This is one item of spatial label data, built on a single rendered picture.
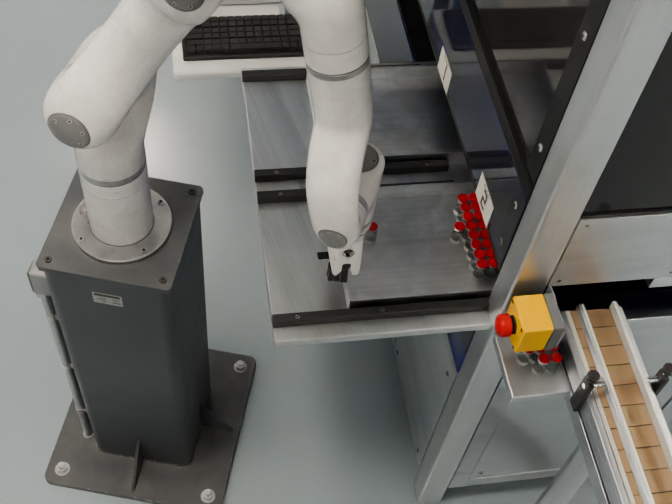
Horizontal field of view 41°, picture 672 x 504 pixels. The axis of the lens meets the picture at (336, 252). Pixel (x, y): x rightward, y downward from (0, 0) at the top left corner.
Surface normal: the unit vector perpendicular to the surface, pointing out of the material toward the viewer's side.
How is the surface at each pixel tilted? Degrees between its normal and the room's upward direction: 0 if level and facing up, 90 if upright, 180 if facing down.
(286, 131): 0
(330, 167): 45
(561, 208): 90
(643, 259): 90
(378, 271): 0
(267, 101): 0
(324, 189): 60
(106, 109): 72
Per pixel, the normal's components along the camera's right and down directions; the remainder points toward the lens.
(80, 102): -0.07, 0.44
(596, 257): 0.14, 0.81
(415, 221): 0.08, -0.58
